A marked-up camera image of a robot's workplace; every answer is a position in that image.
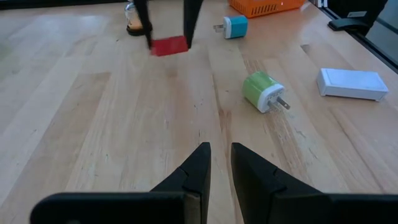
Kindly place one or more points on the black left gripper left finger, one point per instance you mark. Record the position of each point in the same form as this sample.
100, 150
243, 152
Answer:
174, 208

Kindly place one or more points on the white rectangular box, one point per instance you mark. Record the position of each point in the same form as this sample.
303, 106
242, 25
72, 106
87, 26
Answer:
351, 82

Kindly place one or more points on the orange sand hourglass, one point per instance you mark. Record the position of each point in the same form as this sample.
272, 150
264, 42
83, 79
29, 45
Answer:
133, 31

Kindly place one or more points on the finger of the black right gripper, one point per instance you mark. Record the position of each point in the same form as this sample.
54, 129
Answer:
144, 15
191, 15

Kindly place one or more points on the black bulky equipment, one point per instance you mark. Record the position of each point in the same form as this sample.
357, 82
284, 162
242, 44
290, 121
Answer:
348, 23

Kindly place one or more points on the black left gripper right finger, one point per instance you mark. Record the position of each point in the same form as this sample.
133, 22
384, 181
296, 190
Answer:
286, 208

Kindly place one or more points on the orange plastic basket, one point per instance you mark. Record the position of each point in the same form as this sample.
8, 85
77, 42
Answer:
264, 7

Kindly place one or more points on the red rectangular box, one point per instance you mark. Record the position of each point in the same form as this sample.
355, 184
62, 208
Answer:
169, 46

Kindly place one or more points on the blue wall charger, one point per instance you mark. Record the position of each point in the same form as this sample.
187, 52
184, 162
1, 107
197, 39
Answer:
236, 27

